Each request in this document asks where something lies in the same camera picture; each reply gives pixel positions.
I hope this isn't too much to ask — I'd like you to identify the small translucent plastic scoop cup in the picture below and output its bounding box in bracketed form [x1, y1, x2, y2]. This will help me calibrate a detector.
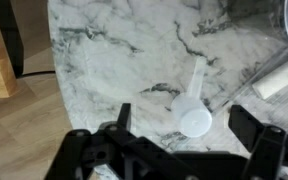
[170, 56, 214, 139]

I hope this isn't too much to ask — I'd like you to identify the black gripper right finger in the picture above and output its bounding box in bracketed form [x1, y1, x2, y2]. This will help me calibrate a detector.
[228, 104, 288, 180]

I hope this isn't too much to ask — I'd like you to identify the black floor cable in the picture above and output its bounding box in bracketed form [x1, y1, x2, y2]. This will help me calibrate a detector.
[16, 69, 57, 80]

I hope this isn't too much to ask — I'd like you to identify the clear acrylic container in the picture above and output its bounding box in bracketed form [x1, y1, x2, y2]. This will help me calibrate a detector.
[217, 0, 288, 138]

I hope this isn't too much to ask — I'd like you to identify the white block in container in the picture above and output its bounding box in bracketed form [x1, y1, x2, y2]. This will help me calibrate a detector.
[251, 54, 288, 101]

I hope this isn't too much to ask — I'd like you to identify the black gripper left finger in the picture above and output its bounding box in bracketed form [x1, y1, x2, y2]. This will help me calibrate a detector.
[44, 102, 185, 180]

